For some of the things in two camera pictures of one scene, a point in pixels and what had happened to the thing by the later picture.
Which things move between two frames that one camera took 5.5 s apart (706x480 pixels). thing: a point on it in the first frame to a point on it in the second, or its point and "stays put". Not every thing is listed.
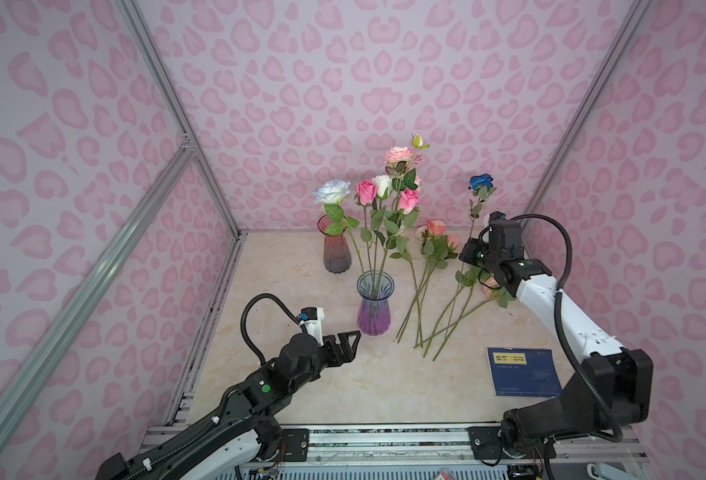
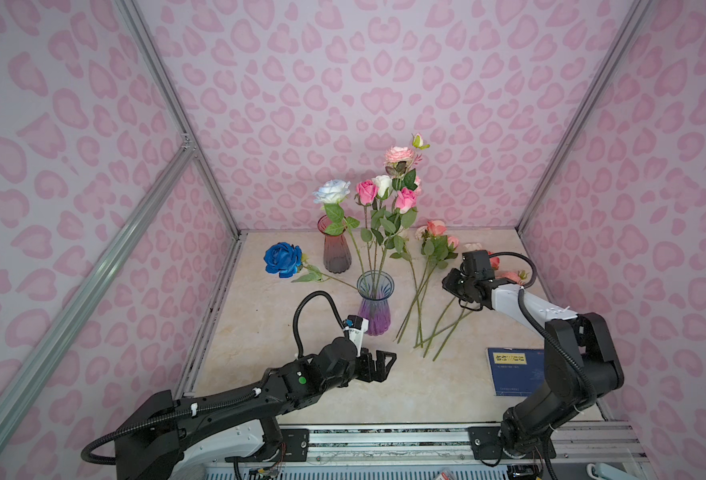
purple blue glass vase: (375, 288) stays put
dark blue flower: (481, 186) to (286, 259)
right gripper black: (469, 249) to (448, 283)
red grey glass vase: (336, 248) stays put
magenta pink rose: (363, 197) stays put
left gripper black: (347, 354) to (382, 370)
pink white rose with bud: (403, 160) stays put
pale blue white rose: (328, 194) stays put
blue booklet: (524, 372) stays put
